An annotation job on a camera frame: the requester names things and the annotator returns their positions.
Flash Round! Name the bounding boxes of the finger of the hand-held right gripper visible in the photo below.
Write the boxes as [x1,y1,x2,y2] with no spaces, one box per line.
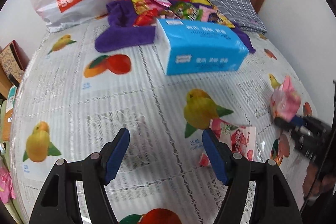
[293,114,315,128]
[274,117,313,143]

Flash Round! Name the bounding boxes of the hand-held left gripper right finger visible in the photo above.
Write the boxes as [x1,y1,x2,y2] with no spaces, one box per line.
[202,129,301,224]

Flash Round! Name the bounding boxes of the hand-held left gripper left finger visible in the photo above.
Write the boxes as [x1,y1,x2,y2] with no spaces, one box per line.
[28,128,130,224]

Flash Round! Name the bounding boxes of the pink red snack packet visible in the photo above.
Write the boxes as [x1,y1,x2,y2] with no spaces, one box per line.
[270,75,302,121]

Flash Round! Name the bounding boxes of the red white snack packet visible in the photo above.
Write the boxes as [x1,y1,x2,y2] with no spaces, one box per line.
[197,119,256,167]

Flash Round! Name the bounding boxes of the yellow triangular snack packet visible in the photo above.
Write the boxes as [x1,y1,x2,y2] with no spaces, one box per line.
[213,5,235,28]

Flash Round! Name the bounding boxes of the green snack packet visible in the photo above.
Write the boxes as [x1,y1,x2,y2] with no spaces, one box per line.
[169,2,202,20]

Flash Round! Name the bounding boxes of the yellow red snack packet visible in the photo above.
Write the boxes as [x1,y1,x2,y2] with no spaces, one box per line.
[128,0,155,15]

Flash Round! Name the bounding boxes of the person's right hand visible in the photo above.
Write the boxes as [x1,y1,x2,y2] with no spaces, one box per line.
[302,161,334,198]

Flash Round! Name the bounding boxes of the blue tissue pack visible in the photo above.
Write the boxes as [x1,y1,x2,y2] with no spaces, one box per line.
[155,18,250,76]

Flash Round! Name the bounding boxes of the pale green tube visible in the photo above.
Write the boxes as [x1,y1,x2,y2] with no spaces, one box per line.
[5,86,18,112]

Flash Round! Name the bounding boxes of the purple towel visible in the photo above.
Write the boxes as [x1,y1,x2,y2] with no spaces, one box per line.
[94,0,256,53]

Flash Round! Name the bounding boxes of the grey checked folded cloth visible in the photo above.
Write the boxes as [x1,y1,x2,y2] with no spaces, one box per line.
[197,0,268,34]

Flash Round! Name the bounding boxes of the patterned brown box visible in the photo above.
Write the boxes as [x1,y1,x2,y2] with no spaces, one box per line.
[0,40,30,84]

